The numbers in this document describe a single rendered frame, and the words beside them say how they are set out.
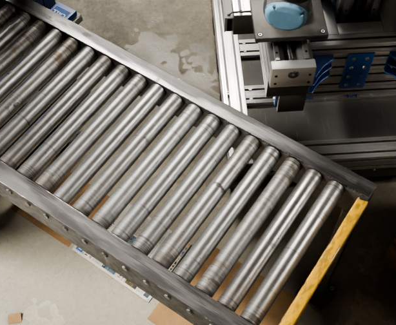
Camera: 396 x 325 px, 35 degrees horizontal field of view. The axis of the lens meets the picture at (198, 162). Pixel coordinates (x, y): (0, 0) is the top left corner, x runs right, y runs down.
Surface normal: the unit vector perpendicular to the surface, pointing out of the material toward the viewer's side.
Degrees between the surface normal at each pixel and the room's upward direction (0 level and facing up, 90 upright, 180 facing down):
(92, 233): 0
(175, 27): 0
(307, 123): 0
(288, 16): 98
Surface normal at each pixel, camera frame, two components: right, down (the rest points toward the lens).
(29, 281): -0.01, -0.52
